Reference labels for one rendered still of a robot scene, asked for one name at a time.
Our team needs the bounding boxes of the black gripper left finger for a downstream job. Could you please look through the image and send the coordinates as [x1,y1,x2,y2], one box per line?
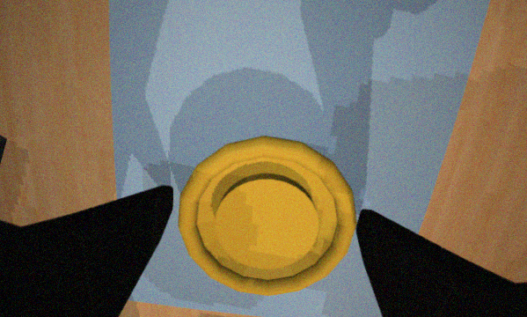
[0,186,173,317]

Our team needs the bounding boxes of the golden yellow plate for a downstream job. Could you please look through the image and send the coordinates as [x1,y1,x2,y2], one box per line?
[178,136,357,296]

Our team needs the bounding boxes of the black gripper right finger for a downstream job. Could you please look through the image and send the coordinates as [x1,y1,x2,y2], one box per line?
[355,209,527,317]

